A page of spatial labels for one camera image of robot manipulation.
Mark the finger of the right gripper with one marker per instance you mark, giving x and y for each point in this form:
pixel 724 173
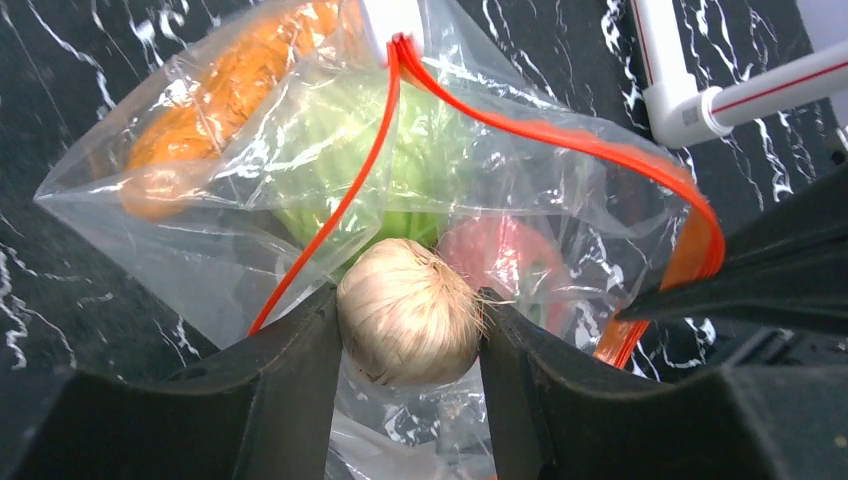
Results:
pixel 786 269

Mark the fake garlic bulb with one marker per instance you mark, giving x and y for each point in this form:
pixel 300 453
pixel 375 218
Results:
pixel 406 317

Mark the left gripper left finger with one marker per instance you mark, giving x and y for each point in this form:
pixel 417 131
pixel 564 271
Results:
pixel 260 409

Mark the fake orange ginger root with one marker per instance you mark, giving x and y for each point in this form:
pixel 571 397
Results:
pixel 174 161

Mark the clear zip top bag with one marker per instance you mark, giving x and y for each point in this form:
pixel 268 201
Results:
pixel 347 151

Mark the white PVC pipe frame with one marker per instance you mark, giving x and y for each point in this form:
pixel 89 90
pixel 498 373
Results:
pixel 682 115

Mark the fake red apple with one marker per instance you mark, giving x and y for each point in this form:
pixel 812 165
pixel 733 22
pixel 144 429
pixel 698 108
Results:
pixel 515 260

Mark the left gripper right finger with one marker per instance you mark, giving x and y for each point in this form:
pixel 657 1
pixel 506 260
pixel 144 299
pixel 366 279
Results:
pixel 555 412

